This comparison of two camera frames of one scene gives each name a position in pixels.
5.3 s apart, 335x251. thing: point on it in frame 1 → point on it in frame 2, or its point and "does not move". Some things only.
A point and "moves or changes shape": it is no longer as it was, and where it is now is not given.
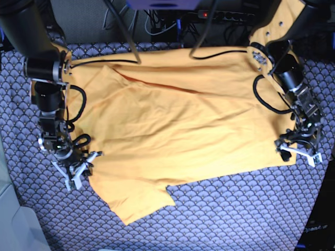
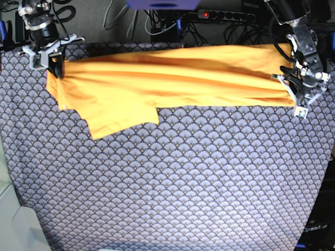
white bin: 21,228 does not move
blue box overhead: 163,4 does not move
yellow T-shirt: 156,118 moves or changes shape
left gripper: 73,165 → 51,58
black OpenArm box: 319,234 does not move
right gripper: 303,140 → 303,86
